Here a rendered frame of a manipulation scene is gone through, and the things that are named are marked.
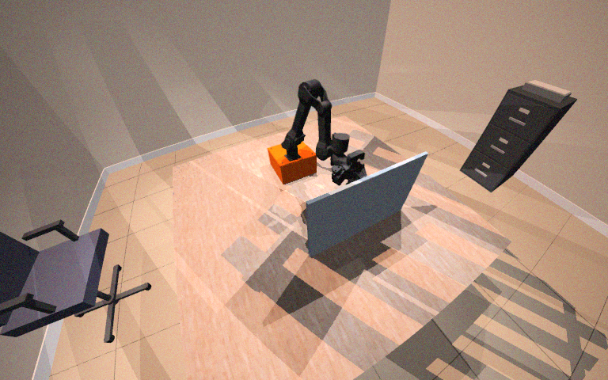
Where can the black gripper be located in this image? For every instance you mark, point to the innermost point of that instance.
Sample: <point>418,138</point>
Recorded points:
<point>356,170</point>

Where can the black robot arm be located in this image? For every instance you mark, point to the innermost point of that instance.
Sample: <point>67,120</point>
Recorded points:
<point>308,93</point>

